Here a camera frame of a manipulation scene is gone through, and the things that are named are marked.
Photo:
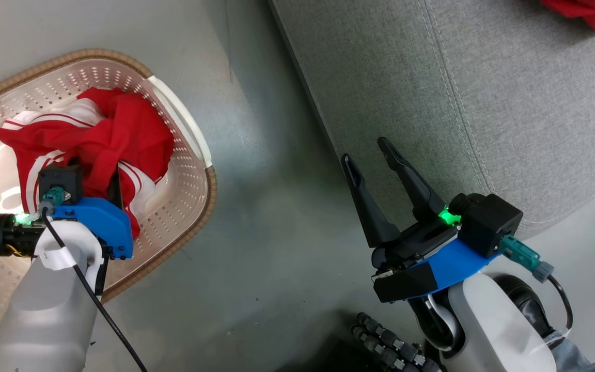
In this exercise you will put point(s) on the grey fabric sofa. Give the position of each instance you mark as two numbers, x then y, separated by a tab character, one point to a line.
406	77

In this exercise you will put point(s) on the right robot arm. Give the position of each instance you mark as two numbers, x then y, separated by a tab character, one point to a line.
494	330

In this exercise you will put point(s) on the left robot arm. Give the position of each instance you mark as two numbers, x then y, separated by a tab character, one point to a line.
44	310

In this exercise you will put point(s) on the teal camera connector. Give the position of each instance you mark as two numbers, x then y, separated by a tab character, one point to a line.
522	254
55	196

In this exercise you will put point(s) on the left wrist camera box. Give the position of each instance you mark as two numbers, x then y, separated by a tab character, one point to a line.
62	178

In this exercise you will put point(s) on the blue denim fabric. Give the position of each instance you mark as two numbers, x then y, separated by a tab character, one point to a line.
574	357

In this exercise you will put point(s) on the right teal camera connector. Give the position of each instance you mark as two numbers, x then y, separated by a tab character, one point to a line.
522	254

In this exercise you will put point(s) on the red white striped garment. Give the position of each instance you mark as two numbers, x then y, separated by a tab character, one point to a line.
122	134

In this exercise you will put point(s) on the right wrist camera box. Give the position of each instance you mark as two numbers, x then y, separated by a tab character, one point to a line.
488	222

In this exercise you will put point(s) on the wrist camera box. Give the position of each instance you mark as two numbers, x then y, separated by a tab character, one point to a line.
62	178
488	222

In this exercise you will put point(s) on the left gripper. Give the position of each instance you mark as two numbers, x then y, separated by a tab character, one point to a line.
101	222

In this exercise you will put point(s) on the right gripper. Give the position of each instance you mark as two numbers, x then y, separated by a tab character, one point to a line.
421	263

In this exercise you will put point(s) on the white perforated laundry basket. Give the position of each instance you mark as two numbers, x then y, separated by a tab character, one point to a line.
184	206

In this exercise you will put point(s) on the left teal camera connector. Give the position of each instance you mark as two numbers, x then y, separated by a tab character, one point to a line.
55	196

